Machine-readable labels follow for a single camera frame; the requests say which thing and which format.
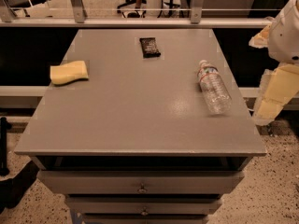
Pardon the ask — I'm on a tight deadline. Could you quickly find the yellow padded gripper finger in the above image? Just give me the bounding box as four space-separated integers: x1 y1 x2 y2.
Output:
252 63 299 125
249 24 271 49

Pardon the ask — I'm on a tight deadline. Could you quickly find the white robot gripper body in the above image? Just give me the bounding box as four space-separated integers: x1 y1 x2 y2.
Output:
268 0 299 63

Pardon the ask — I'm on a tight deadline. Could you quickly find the clear plastic water bottle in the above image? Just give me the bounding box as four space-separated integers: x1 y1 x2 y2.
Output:
197 60 232 115

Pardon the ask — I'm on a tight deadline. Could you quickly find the white horizontal railing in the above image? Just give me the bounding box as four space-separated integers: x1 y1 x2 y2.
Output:
0 18 272 29

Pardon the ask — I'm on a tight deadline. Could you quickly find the dark snack bar wrapper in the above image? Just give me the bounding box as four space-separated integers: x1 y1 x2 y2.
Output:
139 37 161 58

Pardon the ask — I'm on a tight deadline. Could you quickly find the grey drawer cabinet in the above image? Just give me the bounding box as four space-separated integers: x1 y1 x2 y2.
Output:
14 28 268 224

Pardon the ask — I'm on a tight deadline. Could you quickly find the yellow sponge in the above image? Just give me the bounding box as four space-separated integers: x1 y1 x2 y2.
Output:
50 61 89 85

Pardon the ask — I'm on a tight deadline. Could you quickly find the bottom grey drawer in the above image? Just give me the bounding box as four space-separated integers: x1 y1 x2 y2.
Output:
83 215 208 224

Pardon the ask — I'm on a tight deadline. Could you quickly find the middle grey drawer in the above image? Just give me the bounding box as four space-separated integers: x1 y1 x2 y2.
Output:
66 196 221 215

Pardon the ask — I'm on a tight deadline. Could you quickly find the right metal railing bracket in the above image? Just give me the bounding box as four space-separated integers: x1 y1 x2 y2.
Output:
190 0 204 24

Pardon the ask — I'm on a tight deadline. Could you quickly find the metal railing bracket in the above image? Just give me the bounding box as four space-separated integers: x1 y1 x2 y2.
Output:
70 0 87 23
190 0 204 24

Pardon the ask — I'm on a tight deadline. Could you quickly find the left metal railing bracket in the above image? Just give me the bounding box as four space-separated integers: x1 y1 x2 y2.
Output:
70 0 87 23

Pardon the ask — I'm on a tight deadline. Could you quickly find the black post at left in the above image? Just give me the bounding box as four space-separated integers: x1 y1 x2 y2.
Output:
0 117 11 176

